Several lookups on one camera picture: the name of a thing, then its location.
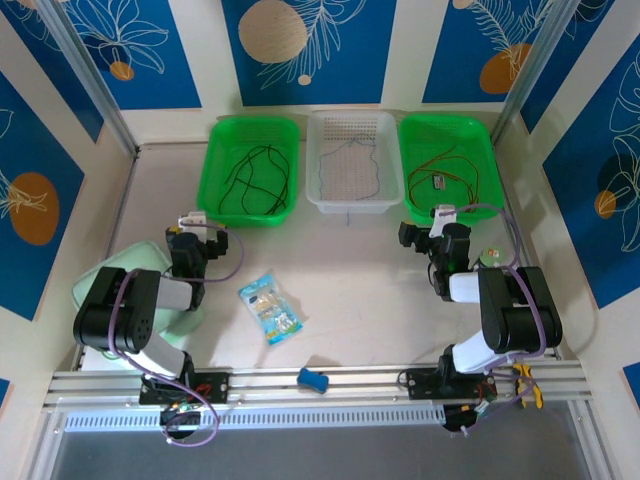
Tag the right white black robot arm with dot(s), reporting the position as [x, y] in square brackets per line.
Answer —
[465, 287]

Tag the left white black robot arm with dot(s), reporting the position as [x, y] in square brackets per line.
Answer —
[172, 294]

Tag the green can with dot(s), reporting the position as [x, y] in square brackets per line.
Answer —
[491, 256]

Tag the mint green container lid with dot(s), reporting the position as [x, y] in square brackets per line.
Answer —
[145, 257]

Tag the small black card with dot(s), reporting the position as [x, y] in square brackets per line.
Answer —
[439, 182]

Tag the blue snack packet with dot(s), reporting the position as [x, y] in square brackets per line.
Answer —
[270, 310]

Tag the green plastic basket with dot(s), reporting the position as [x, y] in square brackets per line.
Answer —
[260, 132]
[450, 130]

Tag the white plastic basket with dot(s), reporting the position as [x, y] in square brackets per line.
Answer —
[345, 130]

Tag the yellow pliers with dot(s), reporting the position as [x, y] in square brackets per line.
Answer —
[530, 392]

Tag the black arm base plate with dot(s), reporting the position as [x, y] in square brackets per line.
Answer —
[215, 387]
[422, 385]

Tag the aluminium rail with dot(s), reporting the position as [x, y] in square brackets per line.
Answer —
[360, 385]

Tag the blue clip on rail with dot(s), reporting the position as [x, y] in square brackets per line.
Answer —
[312, 380]

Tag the aluminium post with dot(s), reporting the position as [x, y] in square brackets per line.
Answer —
[534, 75]
[87, 75]

